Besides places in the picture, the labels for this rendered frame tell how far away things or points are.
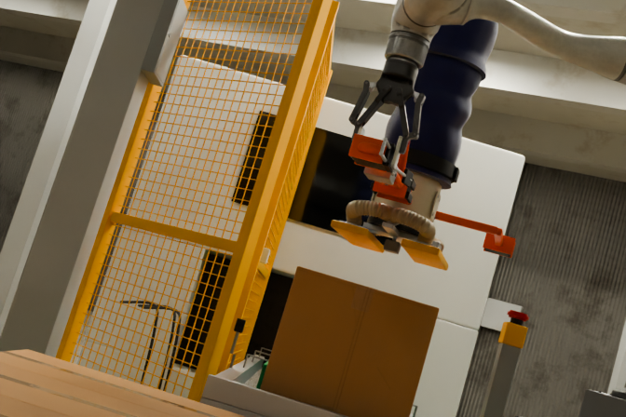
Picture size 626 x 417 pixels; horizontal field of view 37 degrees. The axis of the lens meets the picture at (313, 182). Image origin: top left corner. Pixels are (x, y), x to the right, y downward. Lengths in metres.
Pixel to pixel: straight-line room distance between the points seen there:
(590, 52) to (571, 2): 5.15
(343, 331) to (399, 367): 0.17
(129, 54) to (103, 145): 0.33
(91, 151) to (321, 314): 1.12
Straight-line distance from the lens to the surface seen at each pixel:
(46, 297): 3.29
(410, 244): 2.42
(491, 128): 11.87
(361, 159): 2.00
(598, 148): 11.57
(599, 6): 7.29
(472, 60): 2.62
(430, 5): 1.92
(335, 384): 2.58
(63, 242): 3.29
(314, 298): 2.58
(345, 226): 2.45
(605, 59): 2.20
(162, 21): 3.36
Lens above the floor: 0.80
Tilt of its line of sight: 8 degrees up
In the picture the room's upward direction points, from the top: 17 degrees clockwise
